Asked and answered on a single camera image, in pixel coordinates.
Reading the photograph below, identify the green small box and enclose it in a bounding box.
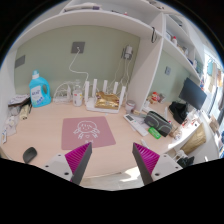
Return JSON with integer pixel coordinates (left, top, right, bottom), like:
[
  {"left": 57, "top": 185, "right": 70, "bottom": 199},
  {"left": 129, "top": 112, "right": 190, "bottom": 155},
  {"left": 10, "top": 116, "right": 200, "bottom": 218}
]
[{"left": 148, "top": 127, "right": 161, "bottom": 139}]

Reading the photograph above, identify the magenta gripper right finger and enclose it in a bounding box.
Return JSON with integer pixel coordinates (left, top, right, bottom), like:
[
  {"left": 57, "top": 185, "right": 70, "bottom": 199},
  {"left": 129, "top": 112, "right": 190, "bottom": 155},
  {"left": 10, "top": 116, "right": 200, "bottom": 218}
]
[{"left": 132, "top": 143, "right": 160, "bottom": 185}]

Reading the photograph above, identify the white wifi router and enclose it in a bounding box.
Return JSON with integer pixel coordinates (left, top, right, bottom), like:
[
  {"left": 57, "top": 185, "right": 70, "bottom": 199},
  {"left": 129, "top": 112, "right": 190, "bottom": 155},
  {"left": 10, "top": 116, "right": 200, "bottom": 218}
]
[{"left": 84, "top": 79, "right": 126, "bottom": 114}]

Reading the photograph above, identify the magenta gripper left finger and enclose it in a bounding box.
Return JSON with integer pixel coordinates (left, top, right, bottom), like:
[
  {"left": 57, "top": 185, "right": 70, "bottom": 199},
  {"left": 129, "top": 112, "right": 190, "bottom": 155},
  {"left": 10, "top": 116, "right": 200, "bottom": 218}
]
[{"left": 65, "top": 143, "right": 92, "bottom": 185}]

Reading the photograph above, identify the pile of wrapped items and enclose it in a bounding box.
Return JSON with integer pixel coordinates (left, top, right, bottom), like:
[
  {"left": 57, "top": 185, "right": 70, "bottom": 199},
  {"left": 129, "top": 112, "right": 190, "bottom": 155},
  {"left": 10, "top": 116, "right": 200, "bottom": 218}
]
[{"left": 1, "top": 94, "right": 31, "bottom": 144}]

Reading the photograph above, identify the white wall shelf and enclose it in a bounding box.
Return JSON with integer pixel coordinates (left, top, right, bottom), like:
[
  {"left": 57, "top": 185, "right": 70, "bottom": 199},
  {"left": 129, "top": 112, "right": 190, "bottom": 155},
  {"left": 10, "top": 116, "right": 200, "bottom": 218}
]
[{"left": 13, "top": 0, "right": 204, "bottom": 109}]

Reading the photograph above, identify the pink mouse pad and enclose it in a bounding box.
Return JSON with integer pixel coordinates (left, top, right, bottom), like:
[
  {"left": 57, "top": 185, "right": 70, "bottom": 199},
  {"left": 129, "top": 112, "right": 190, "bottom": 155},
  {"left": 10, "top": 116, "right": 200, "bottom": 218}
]
[{"left": 61, "top": 116, "right": 116, "bottom": 150}]

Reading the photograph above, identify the white plastic bottle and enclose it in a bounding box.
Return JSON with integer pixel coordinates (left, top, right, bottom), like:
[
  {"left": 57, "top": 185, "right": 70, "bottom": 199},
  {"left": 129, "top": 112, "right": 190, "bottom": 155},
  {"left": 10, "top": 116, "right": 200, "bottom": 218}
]
[{"left": 73, "top": 84, "right": 83, "bottom": 106}]

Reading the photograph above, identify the white power adapter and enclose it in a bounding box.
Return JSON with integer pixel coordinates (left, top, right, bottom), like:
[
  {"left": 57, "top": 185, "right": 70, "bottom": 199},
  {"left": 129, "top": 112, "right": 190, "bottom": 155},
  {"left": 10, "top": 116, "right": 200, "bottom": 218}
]
[{"left": 124, "top": 45, "right": 132, "bottom": 60}]

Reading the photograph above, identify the black computer mouse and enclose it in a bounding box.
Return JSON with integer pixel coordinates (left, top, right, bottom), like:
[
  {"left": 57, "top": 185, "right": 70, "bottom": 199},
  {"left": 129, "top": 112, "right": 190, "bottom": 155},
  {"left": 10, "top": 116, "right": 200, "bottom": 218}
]
[{"left": 23, "top": 147, "right": 37, "bottom": 163}]

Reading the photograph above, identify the grey pencil case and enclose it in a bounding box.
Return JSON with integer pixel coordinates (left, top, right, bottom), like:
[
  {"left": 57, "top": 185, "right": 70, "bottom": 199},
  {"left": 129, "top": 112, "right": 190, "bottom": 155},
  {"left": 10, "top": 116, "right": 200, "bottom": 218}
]
[{"left": 144, "top": 111, "right": 172, "bottom": 137}]

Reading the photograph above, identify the small grey cup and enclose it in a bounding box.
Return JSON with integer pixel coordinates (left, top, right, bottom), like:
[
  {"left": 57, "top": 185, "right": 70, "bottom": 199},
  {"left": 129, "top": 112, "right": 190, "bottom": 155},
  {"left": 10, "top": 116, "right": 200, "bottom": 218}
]
[{"left": 125, "top": 100, "right": 136, "bottom": 113}]

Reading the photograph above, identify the white coiled cable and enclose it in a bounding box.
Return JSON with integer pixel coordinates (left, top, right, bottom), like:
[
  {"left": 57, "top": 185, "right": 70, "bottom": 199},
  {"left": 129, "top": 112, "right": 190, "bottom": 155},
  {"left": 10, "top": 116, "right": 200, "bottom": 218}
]
[{"left": 52, "top": 80, "right": 75, "bottom": 104}]

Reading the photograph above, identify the blue detergent bottle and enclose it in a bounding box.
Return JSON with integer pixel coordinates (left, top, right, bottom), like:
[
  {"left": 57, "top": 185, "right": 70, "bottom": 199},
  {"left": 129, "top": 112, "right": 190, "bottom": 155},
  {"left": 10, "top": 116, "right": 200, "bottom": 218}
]
[{"left": 29, "top": 70, "right": 51, "bottom": 108}]

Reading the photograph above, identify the gold snack bag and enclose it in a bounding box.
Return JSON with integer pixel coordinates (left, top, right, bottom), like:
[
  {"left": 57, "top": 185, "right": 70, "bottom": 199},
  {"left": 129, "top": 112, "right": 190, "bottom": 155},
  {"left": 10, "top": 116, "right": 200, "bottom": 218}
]
[{"left": 95, "top": 91, "right": 119, "bottom": 110}]

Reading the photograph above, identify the black bag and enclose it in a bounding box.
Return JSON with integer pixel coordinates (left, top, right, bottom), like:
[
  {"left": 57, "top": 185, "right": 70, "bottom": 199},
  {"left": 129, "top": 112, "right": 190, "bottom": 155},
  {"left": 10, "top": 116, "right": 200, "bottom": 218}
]
[{"left": 169, "top": 102, "right": 187, "bottom": 124}]

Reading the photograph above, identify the black computer monitor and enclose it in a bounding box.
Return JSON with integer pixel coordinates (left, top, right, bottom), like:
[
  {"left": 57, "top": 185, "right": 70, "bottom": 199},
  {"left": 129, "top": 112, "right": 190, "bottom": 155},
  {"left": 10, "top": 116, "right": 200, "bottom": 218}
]
[{"left": 179, "top": 78, "right": 207, "bottom": 110}]

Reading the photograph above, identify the grey wall socket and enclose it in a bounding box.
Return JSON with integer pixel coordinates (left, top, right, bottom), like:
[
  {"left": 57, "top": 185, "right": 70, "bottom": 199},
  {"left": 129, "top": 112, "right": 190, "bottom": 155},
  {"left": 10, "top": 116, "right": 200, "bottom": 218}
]
[{"left": 71, "top": 41, "right": 85, "bottom": 54}]

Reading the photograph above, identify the white power cable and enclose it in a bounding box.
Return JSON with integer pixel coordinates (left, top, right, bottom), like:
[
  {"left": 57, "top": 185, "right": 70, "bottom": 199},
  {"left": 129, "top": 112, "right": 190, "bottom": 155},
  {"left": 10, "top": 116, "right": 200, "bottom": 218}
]
[{"left": 68, "top": 48, "right": 88, "bottom": 84}]

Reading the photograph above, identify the white remote control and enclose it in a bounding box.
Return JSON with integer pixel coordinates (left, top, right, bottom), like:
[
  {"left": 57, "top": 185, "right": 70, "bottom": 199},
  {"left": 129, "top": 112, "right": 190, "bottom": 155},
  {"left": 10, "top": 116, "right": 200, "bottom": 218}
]
[{"left": 124, "top": 114, "right": 149, "bottom": 137}]

